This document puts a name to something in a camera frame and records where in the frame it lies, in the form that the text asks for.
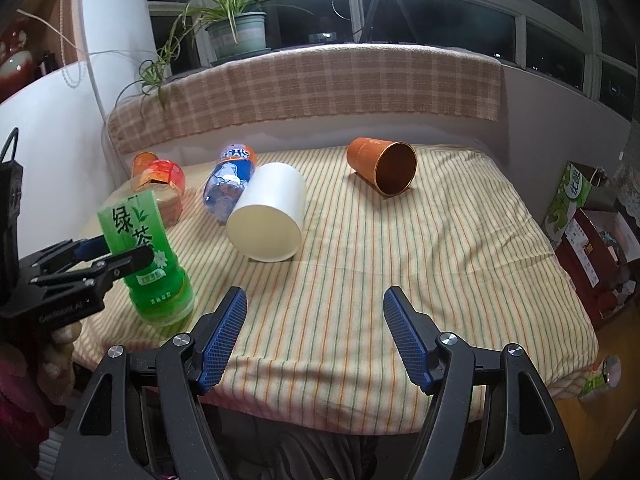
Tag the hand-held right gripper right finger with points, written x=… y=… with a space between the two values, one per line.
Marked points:
x=406 y=342

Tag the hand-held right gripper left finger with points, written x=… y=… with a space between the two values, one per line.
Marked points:
x=222 y=342

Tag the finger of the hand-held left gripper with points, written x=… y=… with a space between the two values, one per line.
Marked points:
x=92 y=247
x=127 y=261

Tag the green tea bottle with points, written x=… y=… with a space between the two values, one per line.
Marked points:
x=155 y=300

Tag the person's left forearm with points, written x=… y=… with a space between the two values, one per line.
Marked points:
x=30 y=400

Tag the white cup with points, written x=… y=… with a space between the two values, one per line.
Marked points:
x=272 y=205

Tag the orange cup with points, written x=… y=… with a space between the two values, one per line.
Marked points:
x=365 y=157

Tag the person's left hand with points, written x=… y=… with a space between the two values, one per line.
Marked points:
x=67 y=337

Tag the striped bed sheet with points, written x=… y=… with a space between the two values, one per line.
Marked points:
x=400 y=260

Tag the orange label drink bottle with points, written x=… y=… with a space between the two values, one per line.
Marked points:
x=165 y=172

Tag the blue label soda bottle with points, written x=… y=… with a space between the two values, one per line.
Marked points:
x=227 y=180

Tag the grey cloth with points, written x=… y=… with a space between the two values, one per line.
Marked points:
x=325 y=452

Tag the red cardboard box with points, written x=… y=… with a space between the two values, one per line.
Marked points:
x=585 y=265

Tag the small bottle with metal cap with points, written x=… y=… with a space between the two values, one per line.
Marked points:
x=602 y=377

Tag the red ornament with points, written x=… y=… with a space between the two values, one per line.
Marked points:
x=15 y=60

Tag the green cardboard box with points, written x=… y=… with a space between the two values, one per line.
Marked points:
x=562 y=205

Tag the green plant pot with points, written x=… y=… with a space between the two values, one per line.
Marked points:
x=235 y=35

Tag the plaid blanket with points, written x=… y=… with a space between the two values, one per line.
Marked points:
x=310 y=85

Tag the spider plant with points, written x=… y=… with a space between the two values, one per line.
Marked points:
x=232 y=2

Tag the black tripod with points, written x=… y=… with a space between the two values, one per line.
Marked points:
x=382 y=5

